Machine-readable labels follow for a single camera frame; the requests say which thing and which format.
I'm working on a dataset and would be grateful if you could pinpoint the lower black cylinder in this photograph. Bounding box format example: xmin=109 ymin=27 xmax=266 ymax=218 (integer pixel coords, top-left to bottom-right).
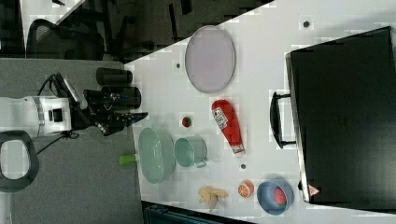
xmin=102 ymin=87 xmax=141 ymax=110

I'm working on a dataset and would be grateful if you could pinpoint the teal mug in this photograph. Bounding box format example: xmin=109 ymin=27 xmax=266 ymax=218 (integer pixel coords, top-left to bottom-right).
xmin=174 ymin=135 xmax=207 ymax=168

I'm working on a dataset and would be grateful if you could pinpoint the black toaster oven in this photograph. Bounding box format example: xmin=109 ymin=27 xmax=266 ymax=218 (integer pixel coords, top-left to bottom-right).
xmin=285 ymin=26 xmax=396 ymax=214

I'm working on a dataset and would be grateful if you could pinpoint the black office chair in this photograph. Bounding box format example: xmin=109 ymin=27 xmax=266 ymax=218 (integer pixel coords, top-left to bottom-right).
xmin=26 ymin=19 xmax=105 ymax=61

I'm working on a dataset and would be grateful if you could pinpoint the grey oval plate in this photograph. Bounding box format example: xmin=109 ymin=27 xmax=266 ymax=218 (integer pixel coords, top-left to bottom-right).
xmin=185 ymin=25 xmax=235 ymax=93

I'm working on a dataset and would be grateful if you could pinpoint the orange slice toy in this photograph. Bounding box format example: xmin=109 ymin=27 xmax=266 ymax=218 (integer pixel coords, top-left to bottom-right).
xmin=238 ymin=180 xmax=254 ymax=198

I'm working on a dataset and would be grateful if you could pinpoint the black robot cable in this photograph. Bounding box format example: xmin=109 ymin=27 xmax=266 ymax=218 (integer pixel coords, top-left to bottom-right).
xmin=36 ymin=73 xmax=80 ymax=156

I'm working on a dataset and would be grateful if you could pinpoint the black cylinder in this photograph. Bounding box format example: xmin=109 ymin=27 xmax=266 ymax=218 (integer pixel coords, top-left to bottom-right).
xmin=96 ymin=67 xmax=133 ymax=85
xmin=102 ymin=87 xmax=141 ymax=110

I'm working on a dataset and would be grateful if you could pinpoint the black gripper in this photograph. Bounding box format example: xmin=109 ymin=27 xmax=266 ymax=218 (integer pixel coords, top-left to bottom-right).
xmin=72 ymin=90 xmax=149 ymax=136

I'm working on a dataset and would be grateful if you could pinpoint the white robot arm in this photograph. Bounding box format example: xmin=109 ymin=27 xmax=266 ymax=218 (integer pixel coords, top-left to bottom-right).
xmin=1 ymin=90 xmax=148 ymax=193

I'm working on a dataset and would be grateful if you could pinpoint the upper black cylinder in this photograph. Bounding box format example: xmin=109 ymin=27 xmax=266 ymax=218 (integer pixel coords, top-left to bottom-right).
xmin=96 ymin=67 xmax=133 ymax=85

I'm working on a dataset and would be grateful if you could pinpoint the blue bowl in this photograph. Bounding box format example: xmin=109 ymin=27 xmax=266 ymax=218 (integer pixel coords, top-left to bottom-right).
xmin=256 ymin=179 xmax=294 ymax=216

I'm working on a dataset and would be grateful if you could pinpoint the red ketchup bottle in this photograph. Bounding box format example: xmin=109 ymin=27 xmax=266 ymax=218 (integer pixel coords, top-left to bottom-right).
xmin=211 ymin=100 xmax=246 ymax=158

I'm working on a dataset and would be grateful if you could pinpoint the dark teal bin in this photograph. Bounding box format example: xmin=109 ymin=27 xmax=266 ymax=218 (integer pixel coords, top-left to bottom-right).
xmin=144 ymin=204 xmax=251 ymax=224

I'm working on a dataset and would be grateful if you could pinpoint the red strawberry toy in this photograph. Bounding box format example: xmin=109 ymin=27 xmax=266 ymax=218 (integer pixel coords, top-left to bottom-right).
xmin=274 ymin=188 xmax=287 ymax=206

